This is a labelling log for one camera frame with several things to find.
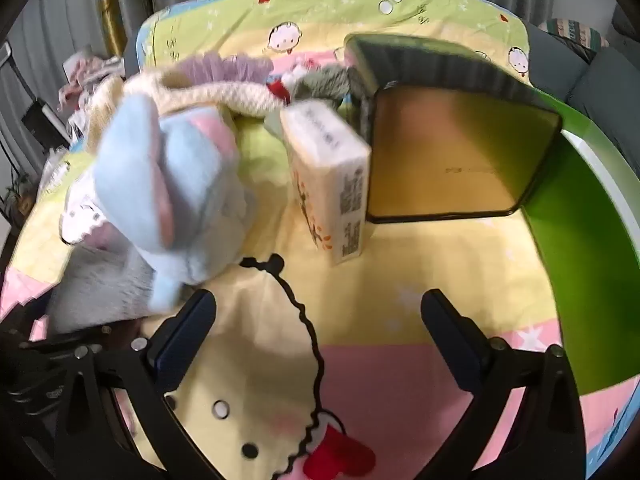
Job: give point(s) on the black gold box lid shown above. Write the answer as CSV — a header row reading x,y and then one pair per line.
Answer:
x,y
450,160

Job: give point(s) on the white towel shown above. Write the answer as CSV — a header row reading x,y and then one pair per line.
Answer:
x,y
325,160

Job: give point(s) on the green cardboard box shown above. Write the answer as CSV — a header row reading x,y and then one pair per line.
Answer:
x,y
575,240

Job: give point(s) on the grey-green fuzzy cloth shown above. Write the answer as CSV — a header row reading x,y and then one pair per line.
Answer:
x,y
320,85

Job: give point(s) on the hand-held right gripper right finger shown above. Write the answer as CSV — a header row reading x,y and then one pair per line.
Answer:
x,y
457,347

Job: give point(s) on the grey sofa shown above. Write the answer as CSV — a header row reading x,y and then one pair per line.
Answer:
x,y
600,85

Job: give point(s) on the cartoon printed blanket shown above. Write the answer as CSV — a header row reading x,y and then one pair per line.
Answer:
x,y
425,285

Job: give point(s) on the blue elephant plush toy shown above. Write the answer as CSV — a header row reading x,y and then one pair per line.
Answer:
x,y
145,175

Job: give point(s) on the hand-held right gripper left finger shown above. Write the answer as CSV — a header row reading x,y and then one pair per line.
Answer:
x,y
176,345

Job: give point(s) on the patterned cushion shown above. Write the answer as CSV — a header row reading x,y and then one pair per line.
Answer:
x,y
570,30

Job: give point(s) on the grey fleece cloth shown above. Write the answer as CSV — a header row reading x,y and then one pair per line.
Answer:
x,y
95,290

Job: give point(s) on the yellow patterned curtain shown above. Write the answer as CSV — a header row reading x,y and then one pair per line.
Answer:
x,y
107,0

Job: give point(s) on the black appliance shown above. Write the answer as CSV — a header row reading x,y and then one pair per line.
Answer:
x,y
42,120

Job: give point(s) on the red white small cloth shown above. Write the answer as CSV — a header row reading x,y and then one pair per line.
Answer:
x,y
280,91

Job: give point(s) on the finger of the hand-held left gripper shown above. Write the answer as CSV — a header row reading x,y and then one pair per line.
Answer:
x,y
92,337

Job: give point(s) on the pile of clothes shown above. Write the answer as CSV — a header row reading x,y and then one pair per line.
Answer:
x,y
85,72

